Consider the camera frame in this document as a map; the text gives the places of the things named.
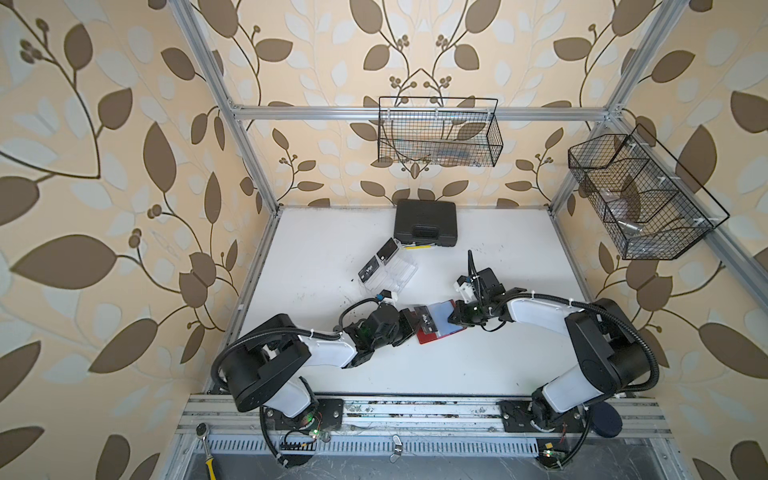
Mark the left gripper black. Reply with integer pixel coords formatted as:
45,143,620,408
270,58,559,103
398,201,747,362
370,308,425,353

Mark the red leather card holder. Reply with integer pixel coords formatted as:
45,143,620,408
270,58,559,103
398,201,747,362
416,300,465,344

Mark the clear plastic organizer box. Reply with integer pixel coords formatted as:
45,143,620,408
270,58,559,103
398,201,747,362
357,250,418,294

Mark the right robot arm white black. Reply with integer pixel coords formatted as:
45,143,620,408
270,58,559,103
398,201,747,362
448,289,659,427

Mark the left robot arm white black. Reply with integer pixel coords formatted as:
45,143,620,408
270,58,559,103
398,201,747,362
210,303,422,423

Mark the black plastic tool case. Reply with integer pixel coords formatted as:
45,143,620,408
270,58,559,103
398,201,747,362
393,199,458,247

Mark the dark round disc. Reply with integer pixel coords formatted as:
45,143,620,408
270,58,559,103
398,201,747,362
589,402,623,438

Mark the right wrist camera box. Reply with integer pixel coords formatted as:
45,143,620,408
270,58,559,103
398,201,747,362
454,268,505,304

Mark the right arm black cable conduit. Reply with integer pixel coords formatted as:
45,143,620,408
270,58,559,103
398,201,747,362
466,250,661,394

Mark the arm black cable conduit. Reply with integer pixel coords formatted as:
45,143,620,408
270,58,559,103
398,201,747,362
466,250,661,394
209,293,385,469

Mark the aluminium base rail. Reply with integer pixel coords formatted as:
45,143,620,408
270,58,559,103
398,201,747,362
161,394,689,479

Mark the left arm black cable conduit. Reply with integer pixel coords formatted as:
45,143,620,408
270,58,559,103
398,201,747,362
209,293,385,469

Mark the black wire basket back wall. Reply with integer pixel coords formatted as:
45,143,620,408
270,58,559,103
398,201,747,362
377,95,504,168

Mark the black wire basket wall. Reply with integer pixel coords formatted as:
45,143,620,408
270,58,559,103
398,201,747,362
568,124,730,261
377,95,504,168

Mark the black wire basket right wall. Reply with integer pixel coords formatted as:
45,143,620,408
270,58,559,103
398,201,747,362
568,124,730,261

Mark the yellow handled ratchet tool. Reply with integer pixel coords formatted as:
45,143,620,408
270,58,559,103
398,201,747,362
196,422,217,480

